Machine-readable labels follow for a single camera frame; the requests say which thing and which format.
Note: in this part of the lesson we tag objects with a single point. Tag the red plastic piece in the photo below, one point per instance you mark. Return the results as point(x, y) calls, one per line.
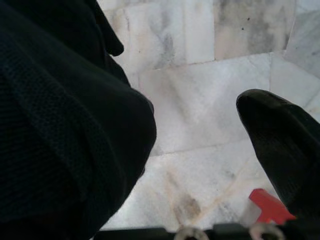
point(270, 205)

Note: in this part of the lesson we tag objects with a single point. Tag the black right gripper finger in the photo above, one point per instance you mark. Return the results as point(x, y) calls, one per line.
point(287, 155)

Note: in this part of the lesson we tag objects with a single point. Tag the black polo shirt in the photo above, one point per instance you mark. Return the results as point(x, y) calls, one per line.
point(62, 125)

